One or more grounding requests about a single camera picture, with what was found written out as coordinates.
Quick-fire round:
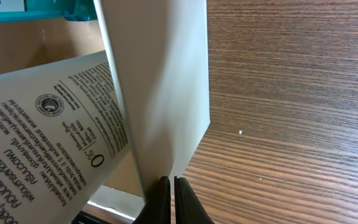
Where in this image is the white cardboard box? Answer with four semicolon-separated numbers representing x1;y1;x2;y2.
0;0;211;222

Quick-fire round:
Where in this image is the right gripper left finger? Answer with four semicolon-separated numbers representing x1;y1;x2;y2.
133;176;171;224

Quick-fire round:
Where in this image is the white lotion tube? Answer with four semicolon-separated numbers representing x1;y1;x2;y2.
0;51;129;224

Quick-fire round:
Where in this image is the blue mouthwash bottle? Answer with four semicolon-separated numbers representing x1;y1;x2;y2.
0;0;97;22

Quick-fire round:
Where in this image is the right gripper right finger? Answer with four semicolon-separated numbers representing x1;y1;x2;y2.
174;176;214;224

